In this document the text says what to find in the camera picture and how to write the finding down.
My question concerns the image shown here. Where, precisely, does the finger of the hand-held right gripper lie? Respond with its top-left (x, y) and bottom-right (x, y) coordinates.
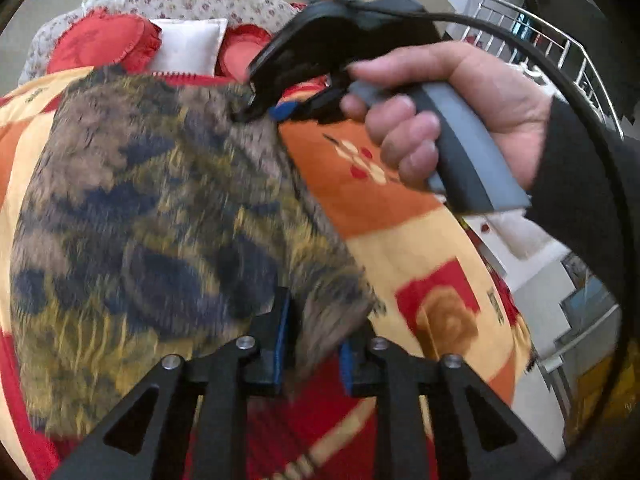
top-left (232, 5), bottom-right (351, 123)
top-left (269, 76), bottom-right (352, 123)

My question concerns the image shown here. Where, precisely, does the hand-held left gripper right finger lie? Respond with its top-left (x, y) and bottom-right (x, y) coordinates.
top-left (339, 322), bottom-right (558, 480)

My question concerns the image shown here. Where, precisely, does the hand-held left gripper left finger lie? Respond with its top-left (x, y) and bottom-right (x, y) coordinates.
top-left (50, 287), bottom-right (293, 480)

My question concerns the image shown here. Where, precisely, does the fuzzy brown patterned garment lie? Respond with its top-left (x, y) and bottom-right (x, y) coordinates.
top-left (10, 62), bottom-right (383, 441)

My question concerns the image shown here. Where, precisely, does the person's right forearm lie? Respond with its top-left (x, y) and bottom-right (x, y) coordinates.
top-left (524, 95), bottom-right (640, 273)

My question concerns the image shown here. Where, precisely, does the person's right hand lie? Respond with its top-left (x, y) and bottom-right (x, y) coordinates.
top-left (340, 41), bottom-right (556, 192)

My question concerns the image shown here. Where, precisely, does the red ruffled pillow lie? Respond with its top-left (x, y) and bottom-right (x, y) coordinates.
top-left (215, 24), bottom-right (274, 82)
top-left (47, 12), bottom-right (163, 77)

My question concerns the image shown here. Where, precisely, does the white pillow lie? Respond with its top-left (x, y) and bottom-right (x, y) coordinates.
top-left (147, 18), bottom-right (229, 74)

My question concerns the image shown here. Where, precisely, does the red orange printed blanket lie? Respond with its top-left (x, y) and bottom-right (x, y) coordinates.
top-left (0, 72), bottom-right (533, 480)

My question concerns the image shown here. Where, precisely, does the metal railing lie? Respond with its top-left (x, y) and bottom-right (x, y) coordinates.
top-left (467, 0), bottom-right (628, 138)

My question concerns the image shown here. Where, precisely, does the black cable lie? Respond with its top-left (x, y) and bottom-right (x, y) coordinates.
top-left (345, 0), bottom-right (633, 461)

